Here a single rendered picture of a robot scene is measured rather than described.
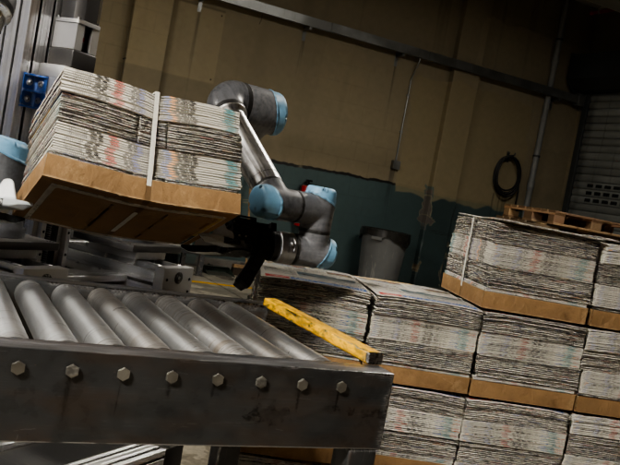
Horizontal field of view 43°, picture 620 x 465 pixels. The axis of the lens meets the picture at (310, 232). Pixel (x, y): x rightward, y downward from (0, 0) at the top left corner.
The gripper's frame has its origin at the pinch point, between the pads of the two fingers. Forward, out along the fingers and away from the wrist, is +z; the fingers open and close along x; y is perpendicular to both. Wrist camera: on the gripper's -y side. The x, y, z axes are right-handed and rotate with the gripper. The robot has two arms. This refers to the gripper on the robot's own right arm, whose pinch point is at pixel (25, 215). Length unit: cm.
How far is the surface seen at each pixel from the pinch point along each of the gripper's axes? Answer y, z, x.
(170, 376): -36, 14, -57
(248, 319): -21, 39, -25
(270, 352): -31, 32, -49
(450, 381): -26, 108, 6
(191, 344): -31, 20, -49
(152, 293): -15.5, 23.9, -11.4
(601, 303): -6, 142, -15
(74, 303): -21.9, 6.3, -26.8
